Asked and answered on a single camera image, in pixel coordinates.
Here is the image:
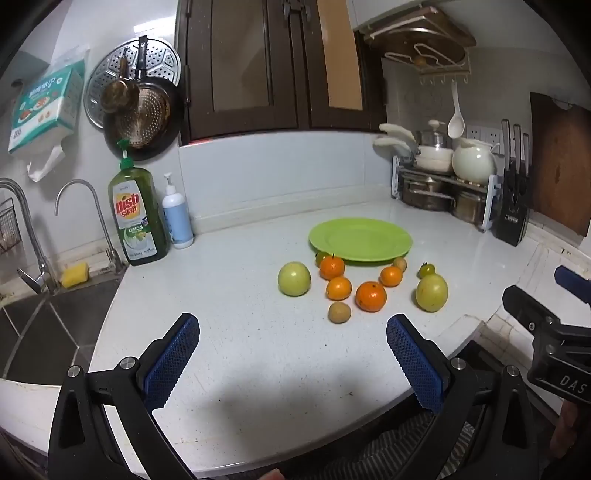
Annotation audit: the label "steel kitchen faucet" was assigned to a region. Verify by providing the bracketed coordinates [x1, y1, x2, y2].
[55, 180, 127, 273]
[0, 178, 61, 294]

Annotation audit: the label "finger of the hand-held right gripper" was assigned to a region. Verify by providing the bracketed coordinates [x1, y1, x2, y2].
[554, 265, 591, 305]
[502, 285, 561, 334]

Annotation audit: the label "light orange mandarin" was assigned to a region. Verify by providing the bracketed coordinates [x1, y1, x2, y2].
[326, 276, 353, 301]

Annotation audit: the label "cream pan with white handle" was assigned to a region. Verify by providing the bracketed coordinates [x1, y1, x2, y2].
[374, 136, 455, 174]

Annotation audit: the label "wide steel pot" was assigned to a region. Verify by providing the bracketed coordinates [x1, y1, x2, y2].
[401, 178, 458, 212]

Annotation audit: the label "white wall rack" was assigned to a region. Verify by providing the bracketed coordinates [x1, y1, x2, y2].
[355, 4, 476, 87]

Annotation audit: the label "dark brown wooden cabinet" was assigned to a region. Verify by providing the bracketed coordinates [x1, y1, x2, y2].
[178, 0, 386, 146]

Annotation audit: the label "paper towel pack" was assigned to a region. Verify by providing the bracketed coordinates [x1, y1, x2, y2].
[8, 44, 90, 183]
[8, 65, 86, 155]

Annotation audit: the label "striped clothing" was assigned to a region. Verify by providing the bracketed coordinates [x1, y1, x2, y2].
[355, 411, 476, 480]

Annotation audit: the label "white pump lotion bottle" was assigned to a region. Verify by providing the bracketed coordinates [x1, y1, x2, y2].
[161, 173, 195, 250]

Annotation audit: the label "green dish soap bottle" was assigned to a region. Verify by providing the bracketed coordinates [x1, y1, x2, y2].
[107, 138, 171, 267]

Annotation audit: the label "black knife block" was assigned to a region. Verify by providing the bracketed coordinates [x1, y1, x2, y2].
[494, 168, 532, 247]

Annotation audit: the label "white wall outlets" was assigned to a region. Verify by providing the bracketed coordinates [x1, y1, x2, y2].
[466, 124, 504, 145]

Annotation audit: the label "green plate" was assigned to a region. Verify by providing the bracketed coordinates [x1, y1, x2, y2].
[308, 218, 413, 265]

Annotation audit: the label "round steel steamer plate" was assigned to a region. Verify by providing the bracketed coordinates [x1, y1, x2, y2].
[84, 39, 182, 130]

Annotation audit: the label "yellow sponge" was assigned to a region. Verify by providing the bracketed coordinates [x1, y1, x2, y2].
[60, 262, 90, 289]

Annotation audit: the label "brown wooden cutting board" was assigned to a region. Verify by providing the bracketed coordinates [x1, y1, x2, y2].
[529, 91, 591, 238]

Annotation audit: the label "small steel pot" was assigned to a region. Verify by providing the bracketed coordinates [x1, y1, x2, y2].
[452, 190, 490, 224]

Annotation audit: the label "wooden board in rack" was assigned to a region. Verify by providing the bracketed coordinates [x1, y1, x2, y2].
[365, 7, 477, 75]

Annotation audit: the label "white ladle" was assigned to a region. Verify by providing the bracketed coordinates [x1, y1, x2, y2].
[447, 79, 466, 139]

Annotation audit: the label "steel pot with white handle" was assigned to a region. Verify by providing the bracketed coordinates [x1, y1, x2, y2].
[379, 120, 451, 149]

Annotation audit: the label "white ceramic pot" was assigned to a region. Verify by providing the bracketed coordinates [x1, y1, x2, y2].
[451, 137, 502, 184]

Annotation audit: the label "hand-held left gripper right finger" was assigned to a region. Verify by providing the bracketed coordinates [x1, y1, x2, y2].
[385, 314, 552, 480]

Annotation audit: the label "black frying pan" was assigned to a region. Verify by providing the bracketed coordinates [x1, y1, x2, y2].
[102, 36, 184, 161]

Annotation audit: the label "wire sink basket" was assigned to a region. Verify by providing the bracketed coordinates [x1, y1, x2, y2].
[0, 198, 23, 252]

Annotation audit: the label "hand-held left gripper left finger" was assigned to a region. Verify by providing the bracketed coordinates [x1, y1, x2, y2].
[48, 313, 201, 480]

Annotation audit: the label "small copper pan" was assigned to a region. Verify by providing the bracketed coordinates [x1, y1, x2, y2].
[100, 55, 140, 114]

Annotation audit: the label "dark orange mandarin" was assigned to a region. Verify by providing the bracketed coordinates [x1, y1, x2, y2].
[355, 281, 387, 312]

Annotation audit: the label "large orange mandarin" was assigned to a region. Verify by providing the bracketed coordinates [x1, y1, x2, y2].
[319, 255, 346, 281]

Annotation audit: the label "white pot shelf rack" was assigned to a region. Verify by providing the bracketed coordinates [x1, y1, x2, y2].
[392, 156, 505, 232]

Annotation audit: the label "dark kitchen sink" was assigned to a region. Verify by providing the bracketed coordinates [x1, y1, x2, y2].
[0, 277, 123, 386]

